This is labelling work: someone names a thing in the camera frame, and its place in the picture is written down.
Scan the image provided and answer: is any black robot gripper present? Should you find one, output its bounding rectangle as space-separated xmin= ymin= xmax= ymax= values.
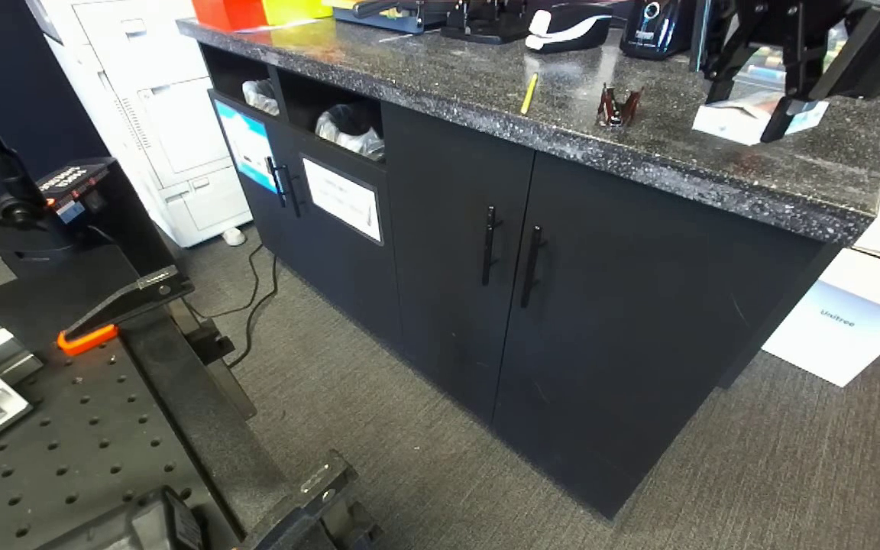
xmin=700 ymin=0 xmax=880 ymax=148

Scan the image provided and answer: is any black cabinet with granite counter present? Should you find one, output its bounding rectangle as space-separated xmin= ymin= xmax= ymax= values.
xmin=173 ymin=9 xmax=880 ymax=521

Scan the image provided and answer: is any yellow box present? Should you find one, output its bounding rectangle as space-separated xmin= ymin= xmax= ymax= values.
xmin=259 ymin=0 xmax=332 ymax=29

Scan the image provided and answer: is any orange box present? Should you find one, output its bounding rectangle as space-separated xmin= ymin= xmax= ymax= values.
xmin=190 ymin=0 xmax=268 ymax=31

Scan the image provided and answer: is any clear plastic container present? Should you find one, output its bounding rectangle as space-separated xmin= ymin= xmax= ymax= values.
xmin=741 ymin=18 xmax=855 ymax=105

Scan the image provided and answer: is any small brown figurine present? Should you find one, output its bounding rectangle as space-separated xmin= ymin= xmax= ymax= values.
xmin=596 ymin=85 xmax=645 ymax=132

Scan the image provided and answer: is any white and black stapler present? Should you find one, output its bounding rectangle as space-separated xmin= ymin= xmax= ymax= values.
xmin=524 ymin=3 xmax=618 ymax=54

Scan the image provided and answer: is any yellow pen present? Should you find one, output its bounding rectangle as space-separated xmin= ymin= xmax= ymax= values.
xmin=517 ymin=71 xmax=543 ymax=120

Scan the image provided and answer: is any white paper sheet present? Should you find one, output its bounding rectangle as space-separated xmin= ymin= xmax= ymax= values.
xmin=757 ymin=275 xmax=880 ymax=393

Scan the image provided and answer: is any black desk organizer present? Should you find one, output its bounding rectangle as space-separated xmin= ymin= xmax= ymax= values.
xmin=441 ymin=0 xmax=537 ymax=45

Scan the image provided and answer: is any wide black cabinet door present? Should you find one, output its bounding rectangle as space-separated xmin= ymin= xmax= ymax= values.
xmin=490 ymin=151 xmax=843 ymax=521

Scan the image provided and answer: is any narrow black cabinet door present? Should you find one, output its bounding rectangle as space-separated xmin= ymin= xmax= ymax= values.
xmin=383 ymin=102 xmax=537 ymax=427

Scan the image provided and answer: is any blue flat tray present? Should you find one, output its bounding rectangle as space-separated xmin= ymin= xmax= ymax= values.
xmin=331 ymin=0 xmax=450 ymax=38

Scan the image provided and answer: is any grey trash bag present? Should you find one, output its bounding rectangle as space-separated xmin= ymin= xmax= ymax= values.
xmin=311 ymin=102 xmax=387 ymax=164

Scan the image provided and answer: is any white paper sign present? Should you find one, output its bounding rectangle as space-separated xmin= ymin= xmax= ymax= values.
xmin=301 ymin=155 xmax=384 ymax=248

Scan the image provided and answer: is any white trash bag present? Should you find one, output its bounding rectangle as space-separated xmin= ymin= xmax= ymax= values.
xmin=237 ymin=74 xmax=284 ymax=120

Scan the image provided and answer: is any blue and white sign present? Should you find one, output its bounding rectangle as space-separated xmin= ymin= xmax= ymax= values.
xmin=210 ymin=97 xmax=288 ymax=200

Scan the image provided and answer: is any white drawer cabinet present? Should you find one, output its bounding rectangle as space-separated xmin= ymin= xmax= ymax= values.
xmin=23 ymin=0 xmax=256 ymax=250

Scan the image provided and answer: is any black perforated breadboard table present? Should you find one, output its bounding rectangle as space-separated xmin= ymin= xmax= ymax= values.
xmin=0 ymin=338 xmax=246 ymax=550

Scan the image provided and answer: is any black door handle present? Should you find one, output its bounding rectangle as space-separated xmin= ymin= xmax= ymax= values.
xmin=517 ymin=223 xmax=548 ymax=313
xmin=478 ymin=201 xmax=503 ymax=291

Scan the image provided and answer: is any black floor cable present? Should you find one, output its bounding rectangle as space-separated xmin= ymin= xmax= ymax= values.
xmin=181 ymin=236 xmax=284 ymax=372

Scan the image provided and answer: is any black metal frame beam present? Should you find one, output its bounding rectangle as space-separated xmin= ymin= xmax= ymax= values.
xmin=115 ymin=303 xmax=384 ymax=550

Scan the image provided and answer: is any black camera stand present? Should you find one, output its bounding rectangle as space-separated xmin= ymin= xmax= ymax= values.
xmin=0 ymin=71 xmax=196 ymax=345

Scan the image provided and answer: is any orange clamp handle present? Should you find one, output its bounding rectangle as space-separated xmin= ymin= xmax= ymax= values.
xmin=52 ymin=321 xmax=121 ymax=360

